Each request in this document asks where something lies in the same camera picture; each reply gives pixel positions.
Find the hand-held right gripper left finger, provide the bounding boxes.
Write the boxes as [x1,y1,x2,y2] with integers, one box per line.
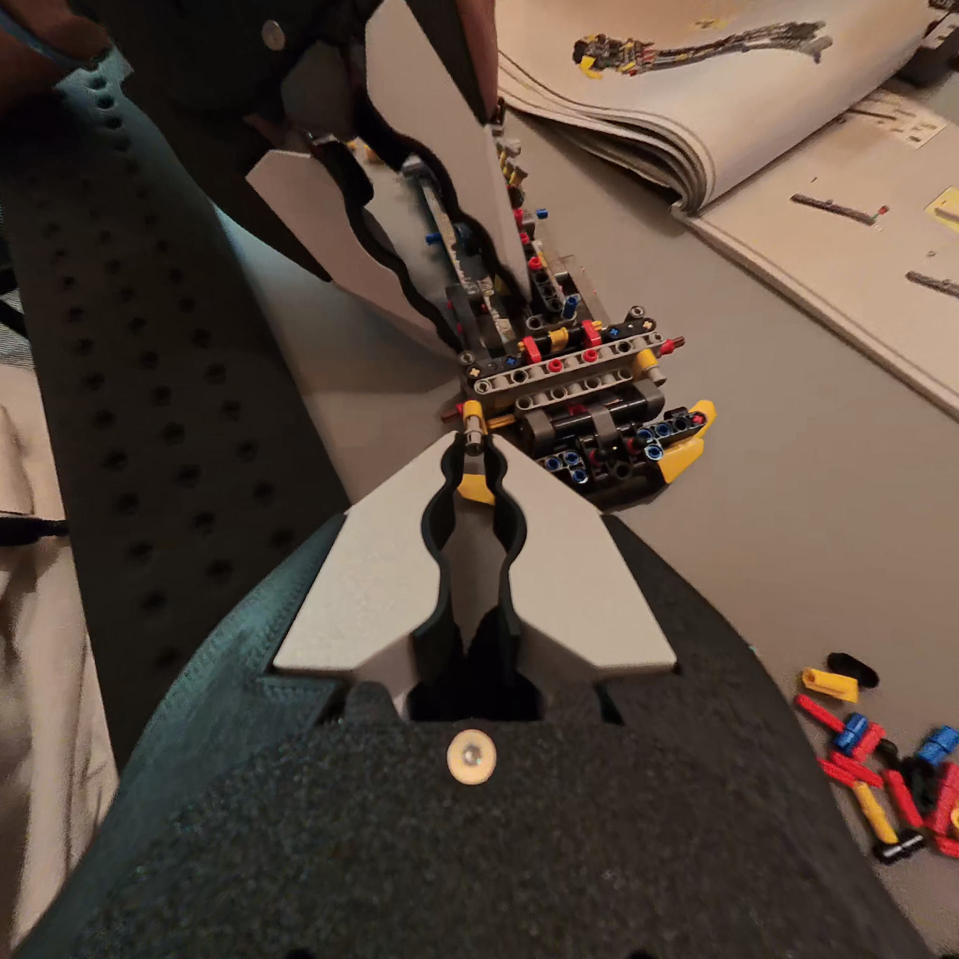
[273,432,461,669]

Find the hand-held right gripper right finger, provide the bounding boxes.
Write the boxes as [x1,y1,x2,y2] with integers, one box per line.
[485,435,679,679]

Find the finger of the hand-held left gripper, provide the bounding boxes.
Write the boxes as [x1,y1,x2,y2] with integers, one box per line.
[244,148,460,353]
[363,0,534,301]

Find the lego car chassis model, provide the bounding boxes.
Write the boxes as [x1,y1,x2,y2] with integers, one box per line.
[345,135,718,506]

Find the lego instruction booklet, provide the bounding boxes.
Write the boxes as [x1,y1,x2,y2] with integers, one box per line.
[494,0,959,421]

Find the scatter of small lego pins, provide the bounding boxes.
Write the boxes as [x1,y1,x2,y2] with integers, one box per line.
[794,652,959,866]

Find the black lanyard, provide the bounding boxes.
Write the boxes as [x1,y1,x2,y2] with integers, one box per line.
[0,517,70,546]

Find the blue wristband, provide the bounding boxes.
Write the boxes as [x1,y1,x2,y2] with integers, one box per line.
[0,7,76,72]

